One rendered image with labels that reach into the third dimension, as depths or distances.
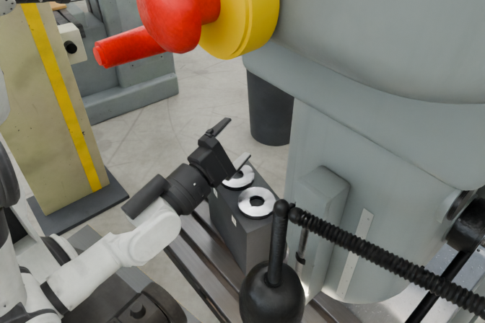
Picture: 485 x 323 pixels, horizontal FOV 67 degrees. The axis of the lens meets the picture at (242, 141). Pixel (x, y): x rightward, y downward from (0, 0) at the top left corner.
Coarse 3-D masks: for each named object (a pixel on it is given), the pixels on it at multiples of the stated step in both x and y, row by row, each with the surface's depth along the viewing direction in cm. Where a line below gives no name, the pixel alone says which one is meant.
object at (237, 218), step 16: (240, 176) 93; (256, 176) 93; (224, 192) 89; (240, 192) 89; (256, 192) 87; (272, 192) 89; (224, 208) 89; (240, 208) 84; (256, 208) 84; (272, 208) 84; (224, 224) 94; (240, 224) 82; (256, 224) 82; (224, 240) 99; (240, 240) 86; (256, 240) 84; (240, 256) 90; (256, 256) 88
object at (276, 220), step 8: (280, 200) 30; (280, 208) 30; (288, 208) 30; (280, 216) 30; (272, 224) 32; (280, 224) 31; (272, 232) 32; (280, 232) 31; (272, 240) 33; (280, 240) 32; (272, 248) 34; (280, 248) 33; (272, 256) 34; (280, 256) 34; (272, 264) 35; (280, 264) 35; (272, 272) 36; (280, 272) 36; (272, 280) 37
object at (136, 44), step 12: (120, 36) 26; (132, 36) 26; (144, 36) 26; (96, 48) 25; (108, 48) 25; (120, 48) 25; (132, 48) 26; (144, 48) 26; (156, 48) 27; (96, 60) 26; (108, 60) 25; (120, 60) 26; (132, 60) 26
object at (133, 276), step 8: (88, 224) 174; (80, 232) 170; (88, 232) 170; (96, 232) 170; (72, 240) 167; (80, 240) 167; (88, 240) 167; (96, 240) 167; (80, 248) 164; (88, 248) 164; (120, 272) 155; (128, 272) 155; (136, 272) 155; (128, 280) 152; (136, 280) 152; (144, 280) 152; (152, 280) 152; (136, 288) 149; (192, 320) 140
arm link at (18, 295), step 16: (0, 256) 47; (0, 272) 48; (16, 272) 51; (0, 288) 49; (16, 288) 52; (0, 304) 50; (16, 304) 53; (0, 320) 51; (16, 320) 52; (32, 320) 54; (48, 320) 56
